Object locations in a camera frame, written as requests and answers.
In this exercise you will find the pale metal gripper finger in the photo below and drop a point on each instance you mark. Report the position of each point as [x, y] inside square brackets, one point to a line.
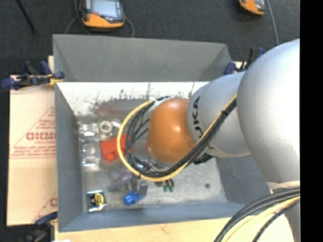
[134, 184]
[143, 188]

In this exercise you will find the blue plastic toy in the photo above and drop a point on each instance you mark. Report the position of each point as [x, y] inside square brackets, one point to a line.
[130, 198]

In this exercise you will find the grey and purple toy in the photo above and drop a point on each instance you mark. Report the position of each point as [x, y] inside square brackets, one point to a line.
[117, 183]

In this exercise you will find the orange-red plastic block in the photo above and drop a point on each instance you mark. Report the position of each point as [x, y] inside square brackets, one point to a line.
[109, 149]

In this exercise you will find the white tape roll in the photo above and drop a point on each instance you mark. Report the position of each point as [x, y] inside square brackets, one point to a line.
[106, 128]

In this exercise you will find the clear plastic container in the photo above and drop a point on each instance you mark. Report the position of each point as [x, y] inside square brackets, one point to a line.
[88, 145]

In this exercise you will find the brown cardboard board red print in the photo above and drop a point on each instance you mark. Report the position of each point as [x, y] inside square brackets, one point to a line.
[30, 175]

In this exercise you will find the grey metal bin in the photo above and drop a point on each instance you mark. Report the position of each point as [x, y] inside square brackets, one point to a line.
[136, 62]

